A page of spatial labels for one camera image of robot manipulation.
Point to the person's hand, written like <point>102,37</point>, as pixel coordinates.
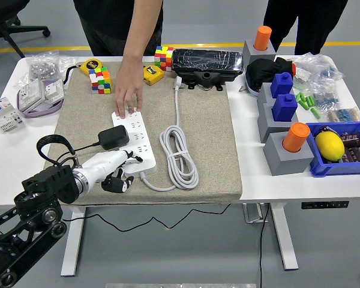
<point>129,87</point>

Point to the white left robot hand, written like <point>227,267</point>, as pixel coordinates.
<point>105,163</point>

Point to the black plug adapter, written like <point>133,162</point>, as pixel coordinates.
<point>114,137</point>

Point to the white power strip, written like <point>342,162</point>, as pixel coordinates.
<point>147,162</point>

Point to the person's forearm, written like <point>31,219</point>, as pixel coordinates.
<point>142,30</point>

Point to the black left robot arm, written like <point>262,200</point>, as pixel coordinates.
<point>18,237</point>

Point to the squarish yellow tape measure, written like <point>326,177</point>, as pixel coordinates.
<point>154,75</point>

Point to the scrambled colourful puzzle cube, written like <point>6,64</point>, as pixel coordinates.
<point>101,81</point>
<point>164,58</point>

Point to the round yellow tape measure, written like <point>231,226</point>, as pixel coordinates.
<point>91,65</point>

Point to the empty clear plastic bag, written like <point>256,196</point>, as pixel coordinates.
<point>66,61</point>

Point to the person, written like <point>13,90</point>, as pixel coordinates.
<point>108,18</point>

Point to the purple plastic tray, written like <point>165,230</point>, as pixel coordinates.
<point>42,113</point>

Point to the black film-wrapped device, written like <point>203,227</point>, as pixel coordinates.
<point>207,61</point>

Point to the grey-brown mat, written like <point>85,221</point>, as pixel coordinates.
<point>198,135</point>

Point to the white table leg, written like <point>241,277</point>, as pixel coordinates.
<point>73,243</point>
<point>283,240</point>

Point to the clear bag of screws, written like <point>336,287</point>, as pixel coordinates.
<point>42,69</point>

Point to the white circuit breaker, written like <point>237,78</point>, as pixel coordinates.
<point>3,115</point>

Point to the white blue rimmed object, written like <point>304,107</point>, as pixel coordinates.
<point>253,89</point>

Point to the grey block with hole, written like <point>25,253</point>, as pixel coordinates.
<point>264,94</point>
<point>252,52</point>
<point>288,165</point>
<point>265,123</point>

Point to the black cloth bundle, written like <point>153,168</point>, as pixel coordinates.
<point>261,70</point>

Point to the orange cylinder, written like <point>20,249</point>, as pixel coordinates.
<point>263,37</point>
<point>295,136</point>

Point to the black office chair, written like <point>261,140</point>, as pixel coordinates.
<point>0,9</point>

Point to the blue peg block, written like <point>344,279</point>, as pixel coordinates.
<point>284,108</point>
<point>282,84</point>

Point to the small white bagged box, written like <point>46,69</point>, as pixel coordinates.
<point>301,74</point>

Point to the clear bag of parts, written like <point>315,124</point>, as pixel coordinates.
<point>321,67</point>

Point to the bag of blue components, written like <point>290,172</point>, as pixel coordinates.
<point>325,99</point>

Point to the small black white object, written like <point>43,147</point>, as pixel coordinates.
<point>325,130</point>

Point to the yellow lemon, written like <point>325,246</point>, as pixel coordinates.
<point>330,145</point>

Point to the bag of striped resistors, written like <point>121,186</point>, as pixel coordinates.
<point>345,115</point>

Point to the blue plastic bin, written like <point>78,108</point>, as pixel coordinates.
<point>333,169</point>

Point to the black desk control panel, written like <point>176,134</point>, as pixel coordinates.
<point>324,205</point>

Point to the brown capacitor pile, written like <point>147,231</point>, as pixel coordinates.
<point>358,147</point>

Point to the white wall socket panel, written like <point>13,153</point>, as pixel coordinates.
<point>53,90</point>

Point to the white wall switch panel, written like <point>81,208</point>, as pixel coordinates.
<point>31,94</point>

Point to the silver under-table bracket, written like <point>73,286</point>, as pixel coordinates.
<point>253,213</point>

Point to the green plastic wall anchor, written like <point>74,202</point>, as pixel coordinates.
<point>310,101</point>
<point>300,97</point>
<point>315,113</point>
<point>303,105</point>

